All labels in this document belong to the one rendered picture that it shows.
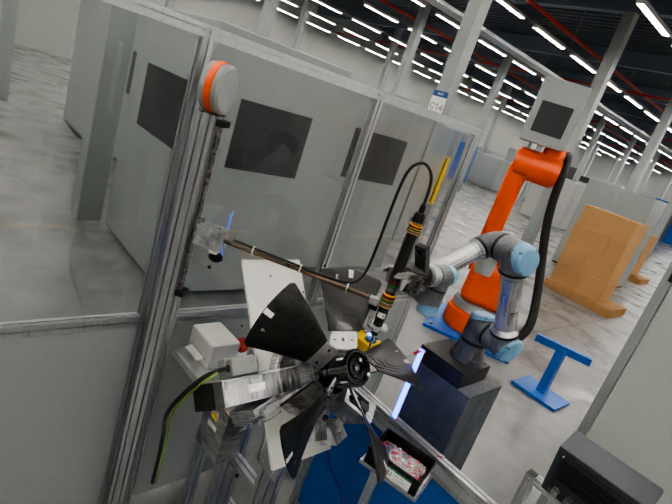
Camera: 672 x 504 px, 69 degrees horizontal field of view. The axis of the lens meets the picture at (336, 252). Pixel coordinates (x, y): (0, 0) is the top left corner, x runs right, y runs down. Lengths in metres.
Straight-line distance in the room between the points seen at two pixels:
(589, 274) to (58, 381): 8.61
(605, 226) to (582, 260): 0.68
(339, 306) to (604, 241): 8.05
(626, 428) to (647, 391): 0.24
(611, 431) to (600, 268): 6.39
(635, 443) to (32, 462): 2.86
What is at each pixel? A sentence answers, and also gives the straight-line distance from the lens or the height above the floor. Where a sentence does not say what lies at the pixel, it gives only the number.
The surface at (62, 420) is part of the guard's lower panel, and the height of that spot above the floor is 0.58.
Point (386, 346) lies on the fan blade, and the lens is 1.87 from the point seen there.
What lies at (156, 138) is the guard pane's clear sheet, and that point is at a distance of 1.74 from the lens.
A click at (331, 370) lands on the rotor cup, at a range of 1.58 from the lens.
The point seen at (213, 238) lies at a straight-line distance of 1.67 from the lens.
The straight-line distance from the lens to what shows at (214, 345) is 1.96.
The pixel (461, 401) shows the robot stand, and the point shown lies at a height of 0.97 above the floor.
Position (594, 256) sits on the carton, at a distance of 9.52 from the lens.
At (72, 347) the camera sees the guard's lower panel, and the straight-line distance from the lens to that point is 1.97.
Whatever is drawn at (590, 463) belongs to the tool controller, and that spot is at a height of 1.23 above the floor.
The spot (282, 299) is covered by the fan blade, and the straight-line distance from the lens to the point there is 1.45.
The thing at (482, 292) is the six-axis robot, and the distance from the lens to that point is 5.49.
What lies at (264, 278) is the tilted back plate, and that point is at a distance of 1.75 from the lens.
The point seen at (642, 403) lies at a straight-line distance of 3.20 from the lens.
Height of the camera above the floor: 1.97
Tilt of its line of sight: 17 degrees down
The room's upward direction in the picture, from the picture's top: 19 degrees clockwise
